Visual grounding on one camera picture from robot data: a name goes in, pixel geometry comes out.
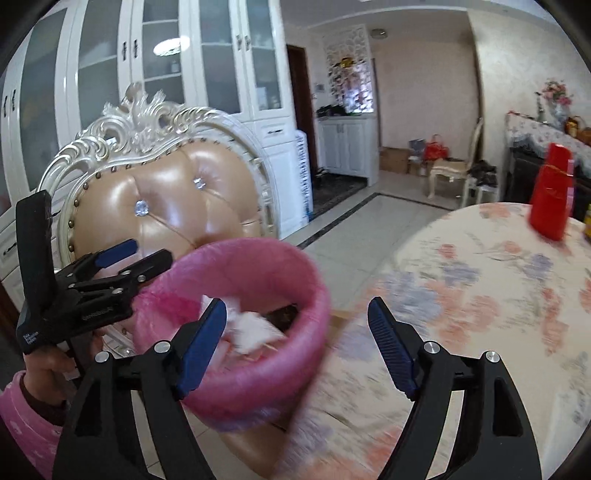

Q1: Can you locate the white low cabinet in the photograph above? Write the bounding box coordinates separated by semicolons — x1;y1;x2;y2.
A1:
316;114;382;186

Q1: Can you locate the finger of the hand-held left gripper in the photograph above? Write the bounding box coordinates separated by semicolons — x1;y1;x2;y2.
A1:
55;239;139;289
65;249;174;305

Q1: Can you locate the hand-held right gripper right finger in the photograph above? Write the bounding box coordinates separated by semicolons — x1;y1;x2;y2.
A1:
367;296;543;480

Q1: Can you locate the lace floral piano cover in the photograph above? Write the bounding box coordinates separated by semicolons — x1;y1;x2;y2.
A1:
503;111;591;161

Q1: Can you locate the red bottle-shaped box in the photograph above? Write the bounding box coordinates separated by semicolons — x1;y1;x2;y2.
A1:
529;142;579;241

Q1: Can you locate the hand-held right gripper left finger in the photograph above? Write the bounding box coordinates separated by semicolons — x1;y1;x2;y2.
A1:
52;299;228;480

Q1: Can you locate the dark door mat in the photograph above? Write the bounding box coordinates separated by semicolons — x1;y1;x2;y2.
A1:
314;173;369;217

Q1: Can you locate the ornate tan leather chair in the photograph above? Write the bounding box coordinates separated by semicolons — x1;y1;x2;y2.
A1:
37;83;301;480

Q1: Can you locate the dark clothes pile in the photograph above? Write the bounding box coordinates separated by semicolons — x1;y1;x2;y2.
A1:
466;159;500;188

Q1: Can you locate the dark wooden door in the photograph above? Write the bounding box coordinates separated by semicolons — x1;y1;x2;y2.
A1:
286;44;319;175

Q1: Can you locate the white glass display cabinet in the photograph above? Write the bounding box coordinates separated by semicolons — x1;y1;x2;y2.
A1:
0;0;315;324

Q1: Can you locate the dark piano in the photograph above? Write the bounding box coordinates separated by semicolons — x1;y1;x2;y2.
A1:
505;145;591;223

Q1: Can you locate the cardboard box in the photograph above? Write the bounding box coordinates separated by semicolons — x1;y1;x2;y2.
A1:
379;147;411;175

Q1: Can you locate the white lattice screen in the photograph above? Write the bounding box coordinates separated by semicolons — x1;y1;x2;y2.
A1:
323;25;377;116

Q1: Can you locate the floral tablecloth round table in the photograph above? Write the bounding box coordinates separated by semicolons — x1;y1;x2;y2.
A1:
286;200;591;480

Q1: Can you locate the person's left hand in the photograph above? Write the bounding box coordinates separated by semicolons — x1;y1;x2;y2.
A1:
23;336;105;407

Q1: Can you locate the white slatted tower appliance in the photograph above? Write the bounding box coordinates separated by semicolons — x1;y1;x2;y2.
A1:
293;130;315;228

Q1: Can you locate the pink lined waste bin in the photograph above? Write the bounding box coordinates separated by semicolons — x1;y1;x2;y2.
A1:
133;239;332;432

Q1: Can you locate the dark brown scrap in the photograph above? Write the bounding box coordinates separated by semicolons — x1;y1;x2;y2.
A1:
267;305;306;332

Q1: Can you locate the cream dining chair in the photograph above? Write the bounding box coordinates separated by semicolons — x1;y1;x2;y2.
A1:
427;117;502;208

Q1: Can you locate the vase of pink flowers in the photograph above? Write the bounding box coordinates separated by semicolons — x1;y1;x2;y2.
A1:
541;79;574;127

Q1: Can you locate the white tissue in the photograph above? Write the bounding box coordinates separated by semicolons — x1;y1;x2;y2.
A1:
222;298;283;355

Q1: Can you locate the red gift bag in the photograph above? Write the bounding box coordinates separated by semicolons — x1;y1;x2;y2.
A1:
424;135;450;161

